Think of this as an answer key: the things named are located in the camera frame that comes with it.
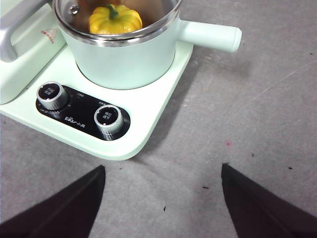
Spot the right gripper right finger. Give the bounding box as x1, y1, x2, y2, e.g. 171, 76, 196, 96
220, 162, 317, 238

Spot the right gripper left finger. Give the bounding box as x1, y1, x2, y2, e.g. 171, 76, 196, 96
0, 165, 106, 238

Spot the yellow toy pumpkin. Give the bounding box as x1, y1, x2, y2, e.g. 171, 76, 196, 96
88, 3, 143, 36

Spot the silver control knob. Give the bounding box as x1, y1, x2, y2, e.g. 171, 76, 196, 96
94, 104, 125, 141
36, 81, 69, 111

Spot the green breakfast machine base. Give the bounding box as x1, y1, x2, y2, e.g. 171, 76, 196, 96
0, 0, 195, 162

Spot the green griddle cover silver handle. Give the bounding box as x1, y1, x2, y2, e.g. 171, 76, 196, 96
0, 0, 68, 105

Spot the green steamer pot with handle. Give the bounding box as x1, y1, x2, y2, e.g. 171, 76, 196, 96
52, 0, 243, 91

